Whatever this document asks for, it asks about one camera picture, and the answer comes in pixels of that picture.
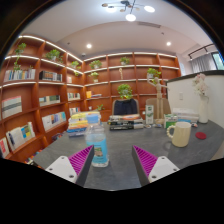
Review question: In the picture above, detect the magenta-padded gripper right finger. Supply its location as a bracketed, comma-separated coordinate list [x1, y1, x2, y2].
[131, 144, 181, 187]

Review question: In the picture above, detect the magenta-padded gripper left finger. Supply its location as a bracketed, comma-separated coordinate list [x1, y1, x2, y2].
[44, 144, 95, 188]

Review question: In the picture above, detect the clear blue-capped water bottle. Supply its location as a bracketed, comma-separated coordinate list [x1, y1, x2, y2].
[84, 114, 110, 168]

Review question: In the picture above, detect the stack of colourful books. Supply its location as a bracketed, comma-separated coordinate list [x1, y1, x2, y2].
[66, 111, 102, 138]

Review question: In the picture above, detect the green and white box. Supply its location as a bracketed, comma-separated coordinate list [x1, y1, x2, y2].
[163, 113, 179, 129]

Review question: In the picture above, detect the flat round red coaster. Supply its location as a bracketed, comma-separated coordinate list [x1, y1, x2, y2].
[195, 131, 208, 140]

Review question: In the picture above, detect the green and white carton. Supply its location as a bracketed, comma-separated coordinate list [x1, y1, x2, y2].
[145, 104, 155, 126]

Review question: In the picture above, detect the stack of dark books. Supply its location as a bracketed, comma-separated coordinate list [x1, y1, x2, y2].
[107, 113, 145, 131]

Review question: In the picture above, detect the dark office chair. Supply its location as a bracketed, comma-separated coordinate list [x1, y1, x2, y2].
[111, 98, 140, 117]

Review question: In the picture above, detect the wooden artist mannequin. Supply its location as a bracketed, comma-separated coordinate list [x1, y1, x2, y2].
[146, 77, 170, 126]

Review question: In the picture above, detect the white vase with pink flowers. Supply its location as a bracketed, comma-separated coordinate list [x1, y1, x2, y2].
[192, 73, 211, 124]

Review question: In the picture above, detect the orange wooden shelf unit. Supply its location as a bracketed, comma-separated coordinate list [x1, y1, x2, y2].
[0, 34, 181, 164]

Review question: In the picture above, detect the grey curtain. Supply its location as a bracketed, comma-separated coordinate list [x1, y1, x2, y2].
[189, 53, 218, 74]

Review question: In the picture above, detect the window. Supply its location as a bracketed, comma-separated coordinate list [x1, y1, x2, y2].
[211, 51, 224, 71]

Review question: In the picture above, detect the branched ceiling lamp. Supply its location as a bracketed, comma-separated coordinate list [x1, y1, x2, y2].
[101, 0, 157, 23]

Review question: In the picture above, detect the cream mug with beaded handle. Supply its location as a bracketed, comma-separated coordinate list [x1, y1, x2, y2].
[166, 121, 193, 149]

